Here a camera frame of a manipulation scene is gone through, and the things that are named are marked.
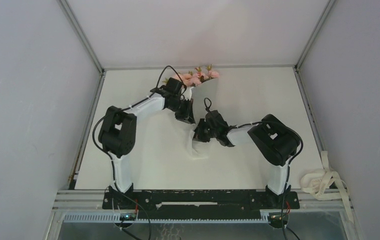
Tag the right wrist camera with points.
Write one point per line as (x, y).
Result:
(214, 118)

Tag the pink fake flower stem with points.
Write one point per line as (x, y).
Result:
(211, 73)
(186, 79)
(198, 77)

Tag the left controller board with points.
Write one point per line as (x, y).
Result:
(128, 217)

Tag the right controller board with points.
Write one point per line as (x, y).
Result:
(277, 218)

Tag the cream printed ribbon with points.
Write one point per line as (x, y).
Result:
(325, 184)

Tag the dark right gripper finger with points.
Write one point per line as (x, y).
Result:
(200, 133)
(203, 126)

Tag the controller board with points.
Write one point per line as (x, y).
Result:
(128, 217)
(277, 218)

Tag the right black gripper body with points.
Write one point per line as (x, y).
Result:
(215, 133)

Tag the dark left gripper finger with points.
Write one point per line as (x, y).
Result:
(181, 116)
(188, 112)

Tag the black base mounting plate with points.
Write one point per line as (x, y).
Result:
(182, 205)

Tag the translucent white wrapping paper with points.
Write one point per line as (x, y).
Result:
(160, 136)

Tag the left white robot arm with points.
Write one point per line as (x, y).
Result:
(117, 135)

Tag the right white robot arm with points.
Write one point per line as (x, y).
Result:
(278, 143)

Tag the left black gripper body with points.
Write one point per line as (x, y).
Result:
(175, 106)

